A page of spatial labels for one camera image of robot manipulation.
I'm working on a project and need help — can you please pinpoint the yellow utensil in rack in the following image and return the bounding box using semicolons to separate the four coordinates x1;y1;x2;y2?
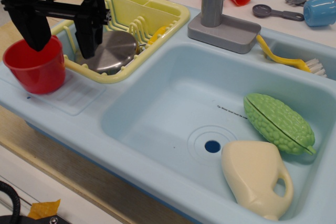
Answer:
146;26;168;46

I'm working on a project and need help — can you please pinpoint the black braided cable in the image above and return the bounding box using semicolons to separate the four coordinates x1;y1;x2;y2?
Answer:
0;180;21;224

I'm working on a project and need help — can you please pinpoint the red plastic cup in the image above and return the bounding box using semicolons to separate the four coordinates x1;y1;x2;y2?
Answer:
3;35;66;94

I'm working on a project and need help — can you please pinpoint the yellow tape piece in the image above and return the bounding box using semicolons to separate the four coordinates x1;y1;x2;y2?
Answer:
27;199;61;220

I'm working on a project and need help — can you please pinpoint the green toy bitter gourd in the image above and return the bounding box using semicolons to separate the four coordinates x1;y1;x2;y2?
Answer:
243;93;316;155

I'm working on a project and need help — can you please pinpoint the blue plastic cup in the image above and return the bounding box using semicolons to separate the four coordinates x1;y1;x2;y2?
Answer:
303;0;335;27

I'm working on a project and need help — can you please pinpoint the stainless steel pot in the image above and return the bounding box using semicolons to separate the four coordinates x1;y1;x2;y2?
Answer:
75;30;140;75

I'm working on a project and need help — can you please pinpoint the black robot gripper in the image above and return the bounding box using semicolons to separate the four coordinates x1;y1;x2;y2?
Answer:
1;0;110;59

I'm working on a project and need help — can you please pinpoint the grey toy spoon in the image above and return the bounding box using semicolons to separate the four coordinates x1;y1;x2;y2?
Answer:
252;4;304;22

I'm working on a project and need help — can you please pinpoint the yellow dish drying rack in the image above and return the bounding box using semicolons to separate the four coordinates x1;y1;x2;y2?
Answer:
51;0;190;84

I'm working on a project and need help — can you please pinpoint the cream toy detergent jug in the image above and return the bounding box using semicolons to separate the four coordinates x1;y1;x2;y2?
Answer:
222;141;294;221

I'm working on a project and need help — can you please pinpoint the light blue toy sink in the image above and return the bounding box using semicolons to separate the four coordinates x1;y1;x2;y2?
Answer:
1;23;335;223

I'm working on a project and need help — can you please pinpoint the yellow dish brush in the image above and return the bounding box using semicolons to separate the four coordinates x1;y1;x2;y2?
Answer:
256;35;327;78

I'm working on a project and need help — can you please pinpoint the black base with screw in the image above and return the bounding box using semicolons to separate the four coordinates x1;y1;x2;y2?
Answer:
0;215;69;224

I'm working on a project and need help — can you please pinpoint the grey toy faucet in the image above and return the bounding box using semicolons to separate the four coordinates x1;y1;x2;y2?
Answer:
187;0;261;54

